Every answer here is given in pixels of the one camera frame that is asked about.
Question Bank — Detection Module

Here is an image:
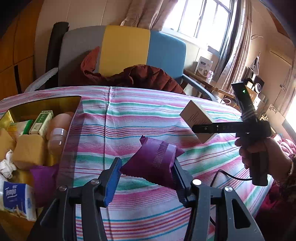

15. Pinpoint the small green medicine box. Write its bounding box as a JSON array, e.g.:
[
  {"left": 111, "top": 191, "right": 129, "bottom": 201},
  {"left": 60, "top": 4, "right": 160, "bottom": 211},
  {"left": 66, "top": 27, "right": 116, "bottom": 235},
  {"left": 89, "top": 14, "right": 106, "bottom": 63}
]
[{"left": 29, "top": 110, "right": 54, "bottom": 138}]

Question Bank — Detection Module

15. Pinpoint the striped bed sheet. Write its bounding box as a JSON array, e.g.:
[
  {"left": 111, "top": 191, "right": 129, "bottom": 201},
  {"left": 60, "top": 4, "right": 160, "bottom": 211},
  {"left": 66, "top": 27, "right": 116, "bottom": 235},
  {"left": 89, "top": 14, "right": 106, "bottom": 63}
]
[{"left": 0, "top": 85, "right": 292, "bottom": 241}]

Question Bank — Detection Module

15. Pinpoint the maroon gold storage box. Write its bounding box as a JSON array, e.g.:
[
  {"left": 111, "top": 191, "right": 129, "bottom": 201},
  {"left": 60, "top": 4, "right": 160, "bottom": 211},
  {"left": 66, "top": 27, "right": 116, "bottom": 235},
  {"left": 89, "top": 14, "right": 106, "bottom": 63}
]
[{"left": 1, "top": 96, "right": 81, "bottom": 240}]

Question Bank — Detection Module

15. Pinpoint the beige cardboard box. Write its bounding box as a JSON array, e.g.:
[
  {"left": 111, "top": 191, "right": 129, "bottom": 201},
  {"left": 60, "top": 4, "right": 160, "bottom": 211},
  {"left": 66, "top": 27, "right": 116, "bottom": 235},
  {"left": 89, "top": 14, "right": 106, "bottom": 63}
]
[{"left": 180, "top": 100, "right": 214, "bottom": 130}]

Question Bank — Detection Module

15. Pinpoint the wooden side table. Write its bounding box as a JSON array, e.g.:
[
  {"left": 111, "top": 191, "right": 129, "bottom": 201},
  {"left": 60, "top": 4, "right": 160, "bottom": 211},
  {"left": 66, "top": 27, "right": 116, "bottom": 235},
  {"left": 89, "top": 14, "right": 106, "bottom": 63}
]
[{"left": 183, "top": 69, "right": 234, "bottom": 99}]

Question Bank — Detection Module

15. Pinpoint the grey yellow blue armchair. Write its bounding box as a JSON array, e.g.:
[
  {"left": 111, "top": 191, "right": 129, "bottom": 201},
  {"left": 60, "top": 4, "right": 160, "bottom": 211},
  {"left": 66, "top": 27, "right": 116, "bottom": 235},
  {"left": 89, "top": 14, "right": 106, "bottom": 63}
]
[{"left": 26, "top": 22, "right": 216, "bottom": 101}]

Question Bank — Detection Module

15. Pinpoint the peach lotion bottle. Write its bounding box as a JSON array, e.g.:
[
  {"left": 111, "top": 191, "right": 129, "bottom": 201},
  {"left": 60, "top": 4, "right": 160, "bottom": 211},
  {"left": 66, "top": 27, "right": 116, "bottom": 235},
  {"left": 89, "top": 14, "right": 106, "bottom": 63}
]
[{"left": 46, "top": 111, "right": 74, "bottom": 157}]

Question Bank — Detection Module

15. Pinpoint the wooden wardrobe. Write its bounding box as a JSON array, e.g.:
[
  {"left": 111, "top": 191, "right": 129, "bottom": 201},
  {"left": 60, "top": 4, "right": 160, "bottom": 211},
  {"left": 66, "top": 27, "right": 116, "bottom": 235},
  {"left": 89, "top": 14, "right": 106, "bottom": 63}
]
[{"left": 1, "top": 1, "right": 44, "bottom": 99}]

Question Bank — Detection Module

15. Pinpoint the beige curtain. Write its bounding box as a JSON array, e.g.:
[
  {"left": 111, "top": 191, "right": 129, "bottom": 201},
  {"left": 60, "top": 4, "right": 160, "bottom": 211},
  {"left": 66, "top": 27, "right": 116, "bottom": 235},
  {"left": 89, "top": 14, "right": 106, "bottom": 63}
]
[{"left": 120, "top": 0, "right": 178, "bottom": 32}]

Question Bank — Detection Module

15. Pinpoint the green white snack packet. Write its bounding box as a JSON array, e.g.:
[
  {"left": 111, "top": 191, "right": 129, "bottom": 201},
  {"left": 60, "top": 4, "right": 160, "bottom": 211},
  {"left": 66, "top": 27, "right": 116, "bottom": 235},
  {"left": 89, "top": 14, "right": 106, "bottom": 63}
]
[{"left": 6, "top": 120, "right": 34, "bottom": 141}]

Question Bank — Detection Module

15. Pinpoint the yellow sponge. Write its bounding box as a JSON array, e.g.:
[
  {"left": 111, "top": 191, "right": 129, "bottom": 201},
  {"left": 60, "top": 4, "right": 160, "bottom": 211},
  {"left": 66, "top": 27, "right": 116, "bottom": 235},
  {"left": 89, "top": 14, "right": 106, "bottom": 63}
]
[
  {"left": 0, "top": 128, "right": 16, "bottom": 160},
  {"left": 12, "top": 135, "right": 47, "bottom": 170}
]

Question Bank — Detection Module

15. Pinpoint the blue Tempo tissue pack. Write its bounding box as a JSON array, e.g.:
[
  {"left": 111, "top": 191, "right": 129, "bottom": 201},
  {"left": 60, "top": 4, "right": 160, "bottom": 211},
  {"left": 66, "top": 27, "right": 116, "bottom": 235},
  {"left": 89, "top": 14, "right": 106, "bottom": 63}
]
[{"left": 1, "top": 181, "right": 37, "bottom": 221}]

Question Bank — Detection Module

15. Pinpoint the person's right hand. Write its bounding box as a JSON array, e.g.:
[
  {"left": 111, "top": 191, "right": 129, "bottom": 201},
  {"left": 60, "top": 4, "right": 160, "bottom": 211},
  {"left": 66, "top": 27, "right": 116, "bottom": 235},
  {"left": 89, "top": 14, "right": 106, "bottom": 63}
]
[{"left": 234, "top": 136, "right": 293, "bottom": 183}]

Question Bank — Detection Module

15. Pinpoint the white product box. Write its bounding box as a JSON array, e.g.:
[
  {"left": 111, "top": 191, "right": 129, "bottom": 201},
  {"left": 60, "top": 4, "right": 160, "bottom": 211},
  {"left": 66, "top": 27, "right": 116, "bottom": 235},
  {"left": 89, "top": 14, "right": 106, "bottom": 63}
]
[{"left": 195, "top": 56, "right": 213, "bottom": 78}]

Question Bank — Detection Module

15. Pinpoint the black cable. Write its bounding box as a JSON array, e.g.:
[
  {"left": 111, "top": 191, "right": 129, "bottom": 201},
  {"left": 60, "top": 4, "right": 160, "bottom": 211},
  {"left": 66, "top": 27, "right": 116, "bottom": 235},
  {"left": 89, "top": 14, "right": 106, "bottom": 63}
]
[{"left": 209, "top": 169, "right": 254, "bottom": 232}]

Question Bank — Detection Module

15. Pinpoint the dark red jacket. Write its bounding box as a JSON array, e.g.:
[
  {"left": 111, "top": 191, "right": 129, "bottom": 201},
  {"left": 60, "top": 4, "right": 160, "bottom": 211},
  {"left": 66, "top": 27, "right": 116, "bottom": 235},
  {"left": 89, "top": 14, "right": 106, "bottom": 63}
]
[{"left": 75, "top": 46, "right": 185, "bottom": 94}]

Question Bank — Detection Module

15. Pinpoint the purple foil pouch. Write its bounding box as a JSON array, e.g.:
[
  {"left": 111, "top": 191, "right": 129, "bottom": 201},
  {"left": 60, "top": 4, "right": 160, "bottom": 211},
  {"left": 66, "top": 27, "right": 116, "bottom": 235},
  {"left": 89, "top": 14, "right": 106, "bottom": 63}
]
[
  {"left": 120, "top": 136, "right": 184, "bottom": 189},
  {"left": 30, "top": 164, "right": 59, "bottom": 208}
]

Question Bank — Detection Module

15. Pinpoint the window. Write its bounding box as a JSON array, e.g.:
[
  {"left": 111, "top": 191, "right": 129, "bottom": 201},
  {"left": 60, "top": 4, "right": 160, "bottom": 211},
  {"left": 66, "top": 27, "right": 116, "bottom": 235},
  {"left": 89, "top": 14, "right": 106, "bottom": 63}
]
[{"left": 162, "top": 0, "right": 235, "bottom": 53}]

